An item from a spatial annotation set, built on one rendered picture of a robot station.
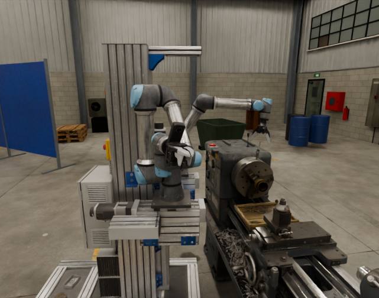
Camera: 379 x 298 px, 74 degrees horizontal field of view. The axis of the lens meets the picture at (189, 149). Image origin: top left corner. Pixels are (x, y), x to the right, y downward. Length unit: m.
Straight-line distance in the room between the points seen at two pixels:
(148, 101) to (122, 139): 0.40
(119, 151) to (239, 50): 11.33
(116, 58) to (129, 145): 0.51
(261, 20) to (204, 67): 3.36
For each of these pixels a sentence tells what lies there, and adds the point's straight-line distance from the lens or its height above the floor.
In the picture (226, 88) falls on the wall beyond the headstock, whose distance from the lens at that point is 12.29.
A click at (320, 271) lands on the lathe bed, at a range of 1.64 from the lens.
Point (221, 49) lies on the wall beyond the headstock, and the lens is 12.38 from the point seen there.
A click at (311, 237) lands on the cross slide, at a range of 1.65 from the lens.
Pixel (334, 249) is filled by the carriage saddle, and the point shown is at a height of 0.90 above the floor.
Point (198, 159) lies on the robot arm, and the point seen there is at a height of 1.47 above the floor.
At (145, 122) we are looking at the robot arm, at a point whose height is 1.62.
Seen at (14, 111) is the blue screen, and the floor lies 1.22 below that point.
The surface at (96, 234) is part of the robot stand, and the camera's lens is 1.81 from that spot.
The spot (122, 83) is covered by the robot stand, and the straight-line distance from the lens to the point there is 1.54.
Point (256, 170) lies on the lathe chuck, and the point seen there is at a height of 1.16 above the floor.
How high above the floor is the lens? 1.80
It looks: 14 degrees down
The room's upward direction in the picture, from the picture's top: straight up
